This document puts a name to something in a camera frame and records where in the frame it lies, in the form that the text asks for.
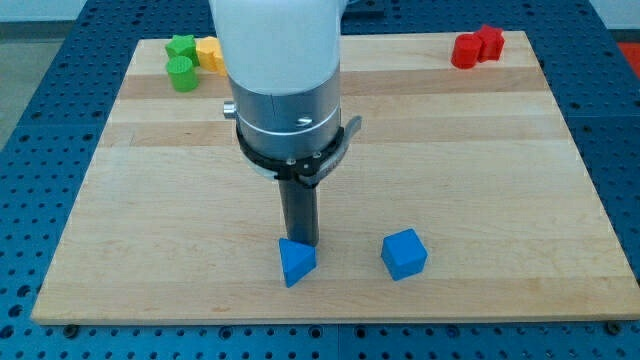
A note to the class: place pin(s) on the blue cube block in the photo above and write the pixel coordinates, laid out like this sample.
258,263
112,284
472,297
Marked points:
403,254

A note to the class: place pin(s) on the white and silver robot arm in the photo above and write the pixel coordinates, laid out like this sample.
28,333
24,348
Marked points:
283,64

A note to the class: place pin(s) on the light wooden board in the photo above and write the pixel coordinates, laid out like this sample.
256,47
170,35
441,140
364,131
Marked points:
172,227

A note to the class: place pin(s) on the black clamp ring mount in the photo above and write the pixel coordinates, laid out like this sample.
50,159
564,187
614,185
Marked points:
307,171

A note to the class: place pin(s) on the red cylinder block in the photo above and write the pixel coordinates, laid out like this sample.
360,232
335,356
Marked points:
466,51

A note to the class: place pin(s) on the green cylinder block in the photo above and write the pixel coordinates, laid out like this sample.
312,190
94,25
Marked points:
182,74

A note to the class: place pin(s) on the green star block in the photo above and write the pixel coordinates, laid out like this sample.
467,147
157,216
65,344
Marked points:
182,45

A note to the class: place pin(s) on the red star block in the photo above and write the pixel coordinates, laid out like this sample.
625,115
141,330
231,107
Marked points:
492,43

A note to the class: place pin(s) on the blue triangular prism block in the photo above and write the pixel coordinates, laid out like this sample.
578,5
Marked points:
297,260

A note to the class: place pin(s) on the yellow block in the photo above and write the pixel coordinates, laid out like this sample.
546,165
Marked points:
210,56

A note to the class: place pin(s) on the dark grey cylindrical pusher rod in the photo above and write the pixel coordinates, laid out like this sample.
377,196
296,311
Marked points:
300,211

